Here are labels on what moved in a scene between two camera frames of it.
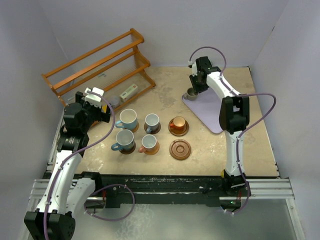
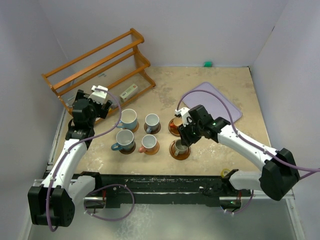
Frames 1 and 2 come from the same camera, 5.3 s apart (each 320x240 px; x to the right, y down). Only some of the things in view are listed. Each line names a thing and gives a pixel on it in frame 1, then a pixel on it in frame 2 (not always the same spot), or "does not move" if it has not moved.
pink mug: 149,144 does not move
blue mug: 152,120 does not move
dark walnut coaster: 158,129 does not move
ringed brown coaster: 180,149 does not move
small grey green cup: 191,95 -> 180,148
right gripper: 198,89 -> 186,139
